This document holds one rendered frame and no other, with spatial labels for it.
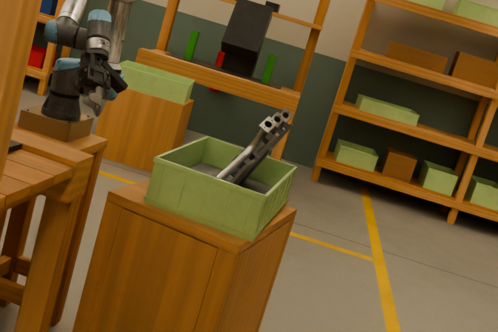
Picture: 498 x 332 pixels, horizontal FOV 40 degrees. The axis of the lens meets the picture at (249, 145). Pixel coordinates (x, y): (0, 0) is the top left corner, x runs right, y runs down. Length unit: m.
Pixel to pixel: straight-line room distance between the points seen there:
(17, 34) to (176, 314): 1.15
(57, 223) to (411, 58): 5.20
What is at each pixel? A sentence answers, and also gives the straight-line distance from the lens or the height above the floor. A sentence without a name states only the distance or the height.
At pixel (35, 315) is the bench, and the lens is 2.58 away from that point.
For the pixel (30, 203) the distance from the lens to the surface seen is 3.05.
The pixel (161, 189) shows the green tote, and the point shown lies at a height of 0.86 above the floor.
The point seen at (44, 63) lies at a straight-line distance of 7.60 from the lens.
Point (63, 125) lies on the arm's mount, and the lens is 2.70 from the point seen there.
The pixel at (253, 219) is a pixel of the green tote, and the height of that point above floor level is 0.87.
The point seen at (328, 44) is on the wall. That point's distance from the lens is 7.57.
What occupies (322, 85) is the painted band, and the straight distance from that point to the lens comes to 7.59.
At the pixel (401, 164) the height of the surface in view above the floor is 0.43.
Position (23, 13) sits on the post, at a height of 1.37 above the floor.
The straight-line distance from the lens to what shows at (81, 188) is 2.42.
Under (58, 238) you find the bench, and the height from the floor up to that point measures 0.61.
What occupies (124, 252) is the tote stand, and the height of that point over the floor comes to 0.60.
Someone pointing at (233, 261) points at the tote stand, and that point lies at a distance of 2.28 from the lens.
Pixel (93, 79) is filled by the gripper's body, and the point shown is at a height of 1.19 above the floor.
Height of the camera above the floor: 1.55
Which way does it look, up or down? 11 degrees down
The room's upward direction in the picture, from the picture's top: 17 degrees clockwise
